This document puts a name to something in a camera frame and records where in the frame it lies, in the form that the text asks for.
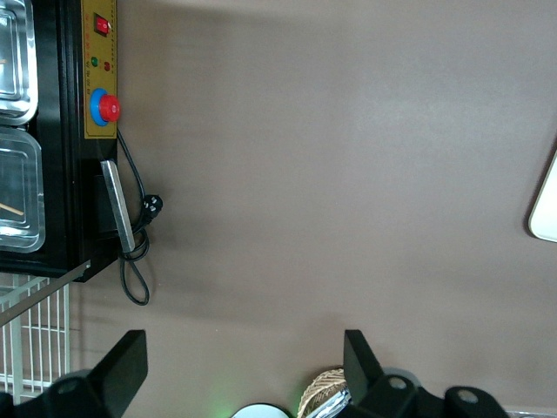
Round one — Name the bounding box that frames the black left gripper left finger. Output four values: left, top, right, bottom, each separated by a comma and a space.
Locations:
0, 329, 149, 418

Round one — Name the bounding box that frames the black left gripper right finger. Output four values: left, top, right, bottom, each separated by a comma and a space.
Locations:
344, 329, 510, 418

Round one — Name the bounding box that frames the oval wicker basket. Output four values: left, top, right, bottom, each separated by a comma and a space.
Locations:
297, 367, 349, 418

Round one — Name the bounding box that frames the white wire rack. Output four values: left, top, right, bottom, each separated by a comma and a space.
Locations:
0, 273, 73, 406

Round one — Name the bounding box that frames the black tray sealing machine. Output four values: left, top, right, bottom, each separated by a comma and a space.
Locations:
0, 0, 137, 327

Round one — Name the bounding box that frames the beige plastic serving tray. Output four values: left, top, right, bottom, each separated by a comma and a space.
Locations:
527, 147, 557, 244

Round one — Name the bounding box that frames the black power cable with plug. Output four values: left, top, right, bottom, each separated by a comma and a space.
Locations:
116, 128, 164, 306

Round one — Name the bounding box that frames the steel food container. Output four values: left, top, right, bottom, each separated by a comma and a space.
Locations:
0, 0, 39, 127
0, 125, 47, 253

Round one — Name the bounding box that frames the aluminium foil tray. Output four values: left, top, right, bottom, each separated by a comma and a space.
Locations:
311, 388, 352, 418

